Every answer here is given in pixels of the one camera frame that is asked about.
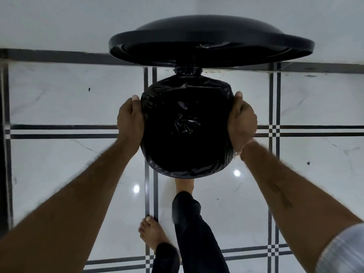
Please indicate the person's right hand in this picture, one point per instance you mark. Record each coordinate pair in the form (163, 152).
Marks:
(243, 125)

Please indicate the person's left hand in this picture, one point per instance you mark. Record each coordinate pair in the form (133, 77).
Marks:
(129, 122)

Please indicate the person's right thumb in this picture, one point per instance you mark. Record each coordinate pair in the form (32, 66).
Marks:
(239, 100)

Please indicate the person's left thumb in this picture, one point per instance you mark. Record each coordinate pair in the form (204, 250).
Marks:
(136, 102)

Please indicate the black plastic trash bag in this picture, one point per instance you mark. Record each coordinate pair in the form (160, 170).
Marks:
(186, 130)

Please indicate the black pedal bin with lid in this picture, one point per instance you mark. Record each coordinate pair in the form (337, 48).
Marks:
(210, 39)

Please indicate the person's left forearm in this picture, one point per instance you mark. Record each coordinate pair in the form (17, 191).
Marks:
(71, 207)

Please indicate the person's right forearm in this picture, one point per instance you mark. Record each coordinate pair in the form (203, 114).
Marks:
(290, 196)

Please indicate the person's right foot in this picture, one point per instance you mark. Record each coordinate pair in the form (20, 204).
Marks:
(184, 185)

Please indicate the person's foot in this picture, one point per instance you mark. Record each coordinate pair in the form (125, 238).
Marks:
(184, 185)
(153, 231)

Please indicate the person's left foot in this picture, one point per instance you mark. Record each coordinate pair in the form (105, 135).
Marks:
(153, 231)

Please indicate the black trousers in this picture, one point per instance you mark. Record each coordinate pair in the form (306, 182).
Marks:
(196, 235)

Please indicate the light striped shirt sleeve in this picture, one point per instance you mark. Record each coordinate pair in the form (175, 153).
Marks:
(344, 250)

